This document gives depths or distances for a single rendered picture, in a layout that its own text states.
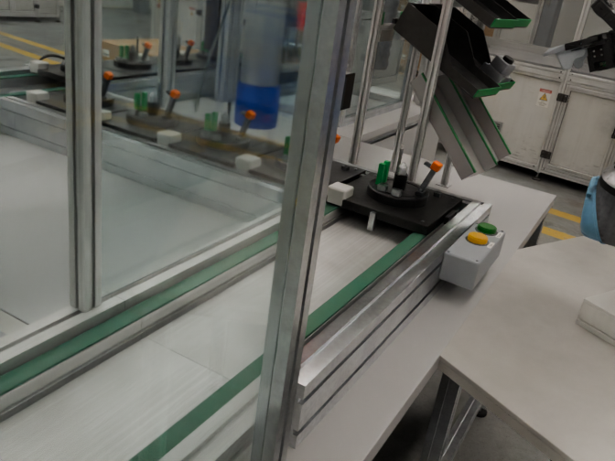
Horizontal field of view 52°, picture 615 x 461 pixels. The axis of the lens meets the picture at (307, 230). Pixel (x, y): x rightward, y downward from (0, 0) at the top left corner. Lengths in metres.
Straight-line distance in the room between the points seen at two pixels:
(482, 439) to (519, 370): 1.26
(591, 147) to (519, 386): 4.46
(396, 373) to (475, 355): 0.17
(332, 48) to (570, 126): 5.01
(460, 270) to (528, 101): 4.38
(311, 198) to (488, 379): 0.61
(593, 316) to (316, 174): 0.87
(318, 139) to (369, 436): 0.49
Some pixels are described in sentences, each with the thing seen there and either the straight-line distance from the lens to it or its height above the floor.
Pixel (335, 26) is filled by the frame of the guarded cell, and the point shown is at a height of 1.39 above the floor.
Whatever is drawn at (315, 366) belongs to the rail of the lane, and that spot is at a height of 0.96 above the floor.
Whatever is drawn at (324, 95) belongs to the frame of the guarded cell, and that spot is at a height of 1.34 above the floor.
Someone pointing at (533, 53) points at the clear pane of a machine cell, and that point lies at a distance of 5.53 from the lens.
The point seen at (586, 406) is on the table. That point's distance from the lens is 1.10.
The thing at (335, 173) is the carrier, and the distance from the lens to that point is 1.53.
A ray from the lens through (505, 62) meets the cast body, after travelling 1.75.
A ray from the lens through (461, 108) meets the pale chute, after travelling 1.72.
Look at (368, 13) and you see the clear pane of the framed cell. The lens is 2.49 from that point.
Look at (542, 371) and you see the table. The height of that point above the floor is 0.86.
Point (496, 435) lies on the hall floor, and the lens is 2.40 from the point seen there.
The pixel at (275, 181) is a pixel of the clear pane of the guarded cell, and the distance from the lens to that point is 0.50.
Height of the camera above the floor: 1.44
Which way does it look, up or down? 23 degrees down
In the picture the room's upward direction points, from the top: 8 degrees clockwise
